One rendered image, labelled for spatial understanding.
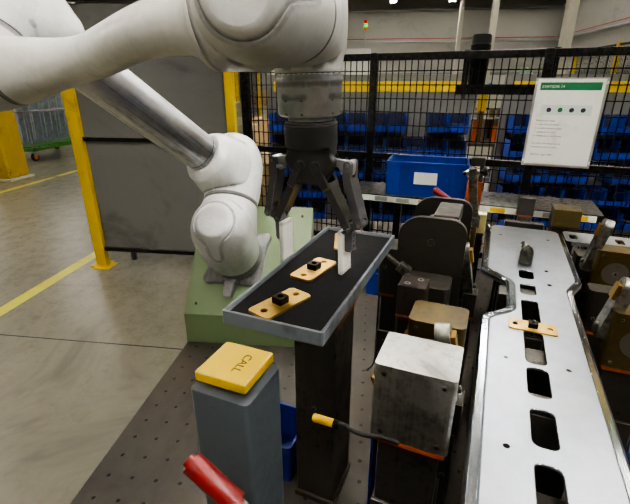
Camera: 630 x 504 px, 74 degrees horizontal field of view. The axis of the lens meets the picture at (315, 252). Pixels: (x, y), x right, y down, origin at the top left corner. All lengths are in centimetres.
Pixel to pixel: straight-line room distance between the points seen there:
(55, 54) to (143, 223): 295
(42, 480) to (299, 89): 187
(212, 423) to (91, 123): 330
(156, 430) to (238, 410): 66
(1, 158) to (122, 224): 478
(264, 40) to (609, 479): 61
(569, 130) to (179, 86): 246
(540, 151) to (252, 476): 158
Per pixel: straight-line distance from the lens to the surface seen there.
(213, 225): 108
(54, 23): 96
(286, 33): 40
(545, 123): 182
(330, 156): 59
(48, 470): 217
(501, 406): 70
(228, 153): 115
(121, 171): 361
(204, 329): 132
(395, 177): 167
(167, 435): 108
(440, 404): 56
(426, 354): 57
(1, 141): 828
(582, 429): 71
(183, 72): 328
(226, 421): 47
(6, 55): 80
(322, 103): 57
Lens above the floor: 143
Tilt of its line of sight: 22 degrees down
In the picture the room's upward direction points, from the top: straight up
